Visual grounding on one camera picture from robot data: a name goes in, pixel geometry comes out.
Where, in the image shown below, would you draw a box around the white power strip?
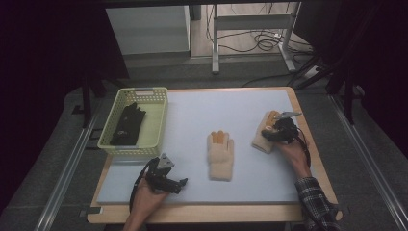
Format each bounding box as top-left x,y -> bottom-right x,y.
303,64 -> 320,80

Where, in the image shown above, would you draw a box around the white cabinet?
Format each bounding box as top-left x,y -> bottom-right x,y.
105,5 -> 192,56

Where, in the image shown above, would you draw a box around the yellow-green plastic basket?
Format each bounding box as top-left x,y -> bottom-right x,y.
96,87 -> 169,157

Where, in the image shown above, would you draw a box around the tangle of black floor cables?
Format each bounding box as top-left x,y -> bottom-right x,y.
206,3 -> 315,55

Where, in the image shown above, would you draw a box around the beige knit glove orange fingertips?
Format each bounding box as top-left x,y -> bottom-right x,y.
251,110 -> 284,154
206,129 -> 236,183

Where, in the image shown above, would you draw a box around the dark stand leg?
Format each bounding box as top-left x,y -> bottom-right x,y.
326,57 -> 358,125
79,72 -> 109,129

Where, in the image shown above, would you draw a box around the white foam mat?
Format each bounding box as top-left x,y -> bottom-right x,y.
95,90 -> 317,205

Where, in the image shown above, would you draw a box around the grey metal desk frame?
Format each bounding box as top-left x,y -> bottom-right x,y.
211,2 -> 303,75

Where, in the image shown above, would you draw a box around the plaid shirt sleeve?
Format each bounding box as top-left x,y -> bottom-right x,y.
293,176 -> 343,231

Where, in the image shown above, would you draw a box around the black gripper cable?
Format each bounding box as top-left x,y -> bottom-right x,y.
295,127 -> 313,168
128,157 -> 159,214

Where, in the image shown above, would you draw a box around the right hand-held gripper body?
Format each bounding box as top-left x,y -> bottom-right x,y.
270,111 -> 303,144

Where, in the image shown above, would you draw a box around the aluminium floor rail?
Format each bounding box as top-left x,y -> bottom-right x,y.
33,107 -> 102,231
328,93 -> 408,231

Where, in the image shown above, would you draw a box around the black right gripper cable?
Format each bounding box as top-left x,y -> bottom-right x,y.
295,127 -> 313,168

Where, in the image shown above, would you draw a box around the long black floor cable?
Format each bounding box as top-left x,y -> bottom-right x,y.
241,72 -> 297,89

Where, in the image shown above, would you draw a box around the plain black glove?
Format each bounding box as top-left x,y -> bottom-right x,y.
109,129 -> 129,146

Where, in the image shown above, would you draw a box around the black glove with small logo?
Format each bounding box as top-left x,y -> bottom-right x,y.
113,101 -> 147,146

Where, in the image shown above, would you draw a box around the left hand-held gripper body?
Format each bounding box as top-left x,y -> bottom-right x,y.
144,152 -> 181,194

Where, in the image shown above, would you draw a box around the person's left hand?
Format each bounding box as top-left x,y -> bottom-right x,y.
132,172 -> 169,218

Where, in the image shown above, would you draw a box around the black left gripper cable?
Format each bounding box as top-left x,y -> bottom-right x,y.
128,157 -> 159,214

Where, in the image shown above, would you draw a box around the person's right hand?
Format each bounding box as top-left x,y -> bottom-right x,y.
273,139 -> 312,172

